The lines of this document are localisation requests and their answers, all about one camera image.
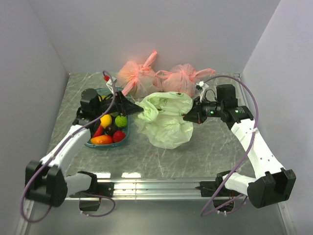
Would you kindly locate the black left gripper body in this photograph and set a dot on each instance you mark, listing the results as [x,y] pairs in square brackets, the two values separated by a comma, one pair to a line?
[117,106]

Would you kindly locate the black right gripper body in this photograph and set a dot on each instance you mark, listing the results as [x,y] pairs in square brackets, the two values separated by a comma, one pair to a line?
[205,109]

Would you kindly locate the green fake lime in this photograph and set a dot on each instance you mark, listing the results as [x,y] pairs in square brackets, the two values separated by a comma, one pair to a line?
[121,121]

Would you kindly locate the light green plastic bag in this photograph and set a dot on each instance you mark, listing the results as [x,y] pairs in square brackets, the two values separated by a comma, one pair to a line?
[162,119]

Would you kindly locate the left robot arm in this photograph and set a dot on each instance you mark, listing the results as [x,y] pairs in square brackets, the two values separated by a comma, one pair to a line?
[45,180]

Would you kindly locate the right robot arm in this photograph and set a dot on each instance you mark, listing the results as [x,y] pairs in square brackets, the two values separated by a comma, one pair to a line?
[272,183]

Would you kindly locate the yellow fake lemon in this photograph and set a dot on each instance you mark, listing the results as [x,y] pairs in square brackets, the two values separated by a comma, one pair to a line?
[105,120]

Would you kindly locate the left pink tied bag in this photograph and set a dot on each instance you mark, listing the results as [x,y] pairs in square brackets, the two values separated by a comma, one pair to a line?
[139,80]

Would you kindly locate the pink tied bag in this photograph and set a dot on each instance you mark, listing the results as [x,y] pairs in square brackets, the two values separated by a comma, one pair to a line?
[139,80]
[182,78]

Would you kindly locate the red fake chili pepper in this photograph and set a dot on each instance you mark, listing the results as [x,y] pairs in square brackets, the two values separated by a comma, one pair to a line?
[98,132]

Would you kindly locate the right pink tied bag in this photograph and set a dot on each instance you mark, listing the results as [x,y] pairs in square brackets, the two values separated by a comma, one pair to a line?
[182,78]

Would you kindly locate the orange fake mango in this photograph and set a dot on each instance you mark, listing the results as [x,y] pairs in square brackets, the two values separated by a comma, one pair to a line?
[101,140]

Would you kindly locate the teal plastic basket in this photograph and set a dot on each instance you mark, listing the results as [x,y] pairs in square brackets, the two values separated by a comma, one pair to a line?
[126,130]

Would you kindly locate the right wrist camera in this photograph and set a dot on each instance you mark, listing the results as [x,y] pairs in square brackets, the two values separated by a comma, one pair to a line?
[202,87]

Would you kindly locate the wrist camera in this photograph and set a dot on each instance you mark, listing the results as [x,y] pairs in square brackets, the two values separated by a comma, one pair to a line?
[202,87]
[110,82]

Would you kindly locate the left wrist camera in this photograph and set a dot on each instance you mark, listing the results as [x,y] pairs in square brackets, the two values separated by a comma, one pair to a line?
[110,82]

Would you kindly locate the aluminium mounting rail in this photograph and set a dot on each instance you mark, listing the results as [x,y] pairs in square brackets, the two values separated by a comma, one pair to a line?
[160,207]

